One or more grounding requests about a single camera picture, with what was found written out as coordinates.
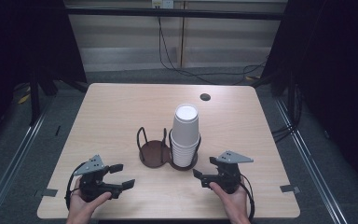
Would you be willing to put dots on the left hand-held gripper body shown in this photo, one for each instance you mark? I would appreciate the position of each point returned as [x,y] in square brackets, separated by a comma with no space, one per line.
[90,182]

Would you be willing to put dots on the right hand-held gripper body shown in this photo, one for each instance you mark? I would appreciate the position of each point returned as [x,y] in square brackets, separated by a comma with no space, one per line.
[230,174]

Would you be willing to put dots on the brown double cup holder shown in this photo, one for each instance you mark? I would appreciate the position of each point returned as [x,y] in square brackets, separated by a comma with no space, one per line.
[154,154]

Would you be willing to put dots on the stack of white cups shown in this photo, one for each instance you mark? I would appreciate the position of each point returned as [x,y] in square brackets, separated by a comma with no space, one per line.
[185,130]

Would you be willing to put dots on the person's left hand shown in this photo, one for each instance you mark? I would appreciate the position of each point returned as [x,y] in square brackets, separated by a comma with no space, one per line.
[80,208]

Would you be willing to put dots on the person's right hand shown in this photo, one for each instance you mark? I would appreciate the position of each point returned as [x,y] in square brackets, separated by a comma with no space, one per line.
[236,205]

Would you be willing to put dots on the grey tape strip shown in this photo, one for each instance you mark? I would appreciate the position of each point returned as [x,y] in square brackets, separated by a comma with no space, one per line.
[49,192]
[289,188]

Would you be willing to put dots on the small black floor tape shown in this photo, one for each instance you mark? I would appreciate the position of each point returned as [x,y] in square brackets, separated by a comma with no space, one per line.
[57,130]

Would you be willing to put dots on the black round table grommet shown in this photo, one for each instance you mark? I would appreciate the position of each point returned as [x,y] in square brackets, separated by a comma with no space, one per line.
[205,97]

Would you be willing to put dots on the black stand leg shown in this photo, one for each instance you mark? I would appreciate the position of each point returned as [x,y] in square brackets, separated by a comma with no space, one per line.
[34,99]

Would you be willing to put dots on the yellow floor tape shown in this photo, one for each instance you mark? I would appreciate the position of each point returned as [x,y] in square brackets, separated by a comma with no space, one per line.
[24,99]

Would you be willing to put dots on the black curtain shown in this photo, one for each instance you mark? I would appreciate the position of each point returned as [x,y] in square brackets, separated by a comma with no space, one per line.
[18,46]
[332,62]

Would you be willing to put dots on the black horizontal bar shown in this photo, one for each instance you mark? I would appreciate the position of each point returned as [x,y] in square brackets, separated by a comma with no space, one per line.
[167,13]

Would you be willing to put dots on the metal floor rail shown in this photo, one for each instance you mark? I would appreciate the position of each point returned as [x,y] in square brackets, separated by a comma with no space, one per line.
[310,165]
[15,158]

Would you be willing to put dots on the white wall outlet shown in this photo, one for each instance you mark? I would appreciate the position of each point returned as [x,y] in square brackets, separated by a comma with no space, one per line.
[163,3]

